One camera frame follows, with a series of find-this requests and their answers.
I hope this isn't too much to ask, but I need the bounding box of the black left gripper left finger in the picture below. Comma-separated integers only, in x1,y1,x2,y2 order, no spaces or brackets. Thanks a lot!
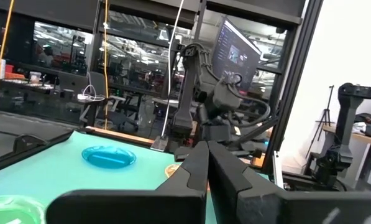
45,141,210,224

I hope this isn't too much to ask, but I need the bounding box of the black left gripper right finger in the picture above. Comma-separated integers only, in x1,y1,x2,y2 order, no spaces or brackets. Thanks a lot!
207,139,371,224

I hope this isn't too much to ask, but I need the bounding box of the orange transparent plastic plate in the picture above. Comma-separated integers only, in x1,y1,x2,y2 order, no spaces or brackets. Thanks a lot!
165,164,181,179

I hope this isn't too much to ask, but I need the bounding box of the blue transparent plastic plate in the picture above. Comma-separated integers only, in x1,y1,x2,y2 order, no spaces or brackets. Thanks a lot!
81,145,137,170

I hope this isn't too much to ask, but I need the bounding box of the black computer monitor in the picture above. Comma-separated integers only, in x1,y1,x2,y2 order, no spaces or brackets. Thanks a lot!
211,17,263,93

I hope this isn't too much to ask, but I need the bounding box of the black tripod stand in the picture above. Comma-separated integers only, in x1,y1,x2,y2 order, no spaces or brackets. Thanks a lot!
305,85,336,159

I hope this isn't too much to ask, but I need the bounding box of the green table mat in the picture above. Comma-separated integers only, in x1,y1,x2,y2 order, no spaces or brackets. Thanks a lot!
0,129,278,224

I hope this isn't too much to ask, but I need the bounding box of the wooden background table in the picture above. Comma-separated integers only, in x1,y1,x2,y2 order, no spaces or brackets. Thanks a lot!
321,123,371,191

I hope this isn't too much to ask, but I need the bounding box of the green transparent plastic plate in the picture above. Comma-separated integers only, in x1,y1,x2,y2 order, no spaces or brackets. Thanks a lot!
0,195,47,224

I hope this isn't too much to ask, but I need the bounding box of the cluttered background workbench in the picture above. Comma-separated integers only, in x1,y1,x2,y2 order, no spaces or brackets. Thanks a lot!
0,60,89,105

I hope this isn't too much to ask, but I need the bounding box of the white hanging cable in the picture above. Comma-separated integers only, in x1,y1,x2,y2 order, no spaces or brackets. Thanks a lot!
160,0,185,138

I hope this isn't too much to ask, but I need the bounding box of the black rig frame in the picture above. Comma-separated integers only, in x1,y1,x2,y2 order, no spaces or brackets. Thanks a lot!
260,0,325,174

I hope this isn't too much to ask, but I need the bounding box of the yellow extension cable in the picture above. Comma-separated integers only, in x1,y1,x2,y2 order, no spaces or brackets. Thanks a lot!
103,0,111,131

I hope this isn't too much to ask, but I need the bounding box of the white charger cable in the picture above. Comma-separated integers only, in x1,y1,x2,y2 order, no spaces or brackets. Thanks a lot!
77,72,108,103

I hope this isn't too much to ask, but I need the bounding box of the black table border rail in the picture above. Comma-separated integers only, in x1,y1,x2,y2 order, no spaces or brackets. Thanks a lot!
0,128,75,177

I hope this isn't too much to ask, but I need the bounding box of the yellow hanging cable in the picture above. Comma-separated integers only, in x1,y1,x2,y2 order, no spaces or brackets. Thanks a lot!
0,0,16,123

